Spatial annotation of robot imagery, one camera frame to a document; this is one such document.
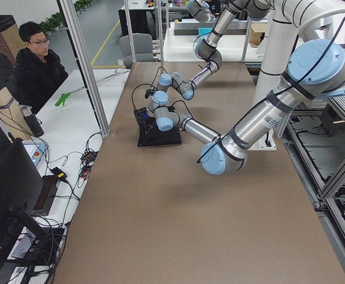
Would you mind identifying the aluminium frame post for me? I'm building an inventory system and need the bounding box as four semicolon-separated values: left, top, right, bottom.
56;0;109;138

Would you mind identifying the blue teach pendant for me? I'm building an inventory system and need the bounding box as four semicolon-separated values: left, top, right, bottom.
22;141;46;166

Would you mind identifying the orange grey usb hub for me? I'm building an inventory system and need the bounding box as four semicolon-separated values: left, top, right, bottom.
80;149;98;163
79;166;92;180

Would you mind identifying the grey office chair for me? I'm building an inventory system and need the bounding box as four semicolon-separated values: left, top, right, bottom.
119;33;155;69

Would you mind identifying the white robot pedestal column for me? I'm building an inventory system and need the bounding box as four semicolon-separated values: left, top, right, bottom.
249;1;322;105

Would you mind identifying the green grabber stick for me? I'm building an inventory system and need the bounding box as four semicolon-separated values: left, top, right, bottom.
54;69;130;107

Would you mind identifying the black computer monitor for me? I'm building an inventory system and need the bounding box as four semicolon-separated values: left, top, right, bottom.
0;138;47;270

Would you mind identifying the black thermos bottle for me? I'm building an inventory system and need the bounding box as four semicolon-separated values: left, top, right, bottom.
20;105;44;137

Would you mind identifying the seated man in black jacket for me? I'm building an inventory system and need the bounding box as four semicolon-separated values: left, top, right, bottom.
14;21;68;114

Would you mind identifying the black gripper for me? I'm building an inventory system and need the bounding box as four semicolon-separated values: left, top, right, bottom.
141;121;154;133

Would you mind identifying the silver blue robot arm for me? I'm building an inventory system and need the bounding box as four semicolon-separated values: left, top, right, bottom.
154;0;270;100
145;1;345;175

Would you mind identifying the black printed t-shirt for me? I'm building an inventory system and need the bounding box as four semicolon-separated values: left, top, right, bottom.
137;126;182;147

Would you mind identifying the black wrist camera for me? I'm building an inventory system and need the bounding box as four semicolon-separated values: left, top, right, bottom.
144;89;155;99
134;107;150;124

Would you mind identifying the black power adapter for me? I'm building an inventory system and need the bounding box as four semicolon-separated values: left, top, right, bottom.
50;167;67;182

